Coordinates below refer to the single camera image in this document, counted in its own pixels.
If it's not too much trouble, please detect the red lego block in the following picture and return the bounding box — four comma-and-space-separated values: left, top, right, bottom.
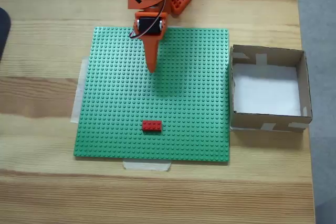
142, 120, 163, 133

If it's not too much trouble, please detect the green lego baseplate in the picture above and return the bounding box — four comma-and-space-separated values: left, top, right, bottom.
73, 26, 231, 166

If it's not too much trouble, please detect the white paper box lining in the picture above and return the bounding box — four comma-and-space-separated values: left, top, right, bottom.
232, 62, 302, 117

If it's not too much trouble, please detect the open cardboard box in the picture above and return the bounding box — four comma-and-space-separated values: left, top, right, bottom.
229, 44, 313, 133

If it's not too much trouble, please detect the masking tape strip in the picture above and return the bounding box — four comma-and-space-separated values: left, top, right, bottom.
70, 56, 89, 124
122, 160, 172, 172

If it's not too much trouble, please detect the black rounded object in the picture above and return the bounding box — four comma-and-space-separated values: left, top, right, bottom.
0, 7, 12, 63

